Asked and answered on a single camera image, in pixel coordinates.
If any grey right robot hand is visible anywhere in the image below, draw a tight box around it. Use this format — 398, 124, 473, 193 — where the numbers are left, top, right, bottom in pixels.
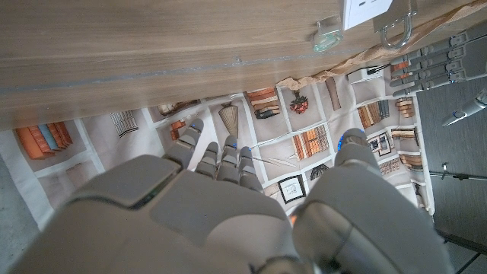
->
7, 117, 456, 274

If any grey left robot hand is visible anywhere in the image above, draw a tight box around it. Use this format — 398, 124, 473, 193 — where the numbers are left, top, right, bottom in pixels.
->
390, 21, 487, 127

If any white power strip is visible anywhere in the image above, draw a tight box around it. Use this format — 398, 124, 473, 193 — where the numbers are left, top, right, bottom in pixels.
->
340, 0, 393, 31

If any white socket box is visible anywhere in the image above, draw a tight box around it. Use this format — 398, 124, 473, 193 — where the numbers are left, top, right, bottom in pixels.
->
346, 66, 384, 84

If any printed bookshelf backdrop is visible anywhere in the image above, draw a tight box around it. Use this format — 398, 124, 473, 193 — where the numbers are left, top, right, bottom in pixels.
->
0, 68, 437, 231

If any clear tape roll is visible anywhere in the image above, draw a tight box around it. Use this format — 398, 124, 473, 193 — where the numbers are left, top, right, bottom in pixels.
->
312, 14, 345, 53

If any black socket box cable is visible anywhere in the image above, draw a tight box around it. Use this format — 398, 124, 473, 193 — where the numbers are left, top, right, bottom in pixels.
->
344, 63, 392, 77

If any black tripod mount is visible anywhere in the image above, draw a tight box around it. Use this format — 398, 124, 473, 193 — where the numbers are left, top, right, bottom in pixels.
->
429, 162, 487, 182

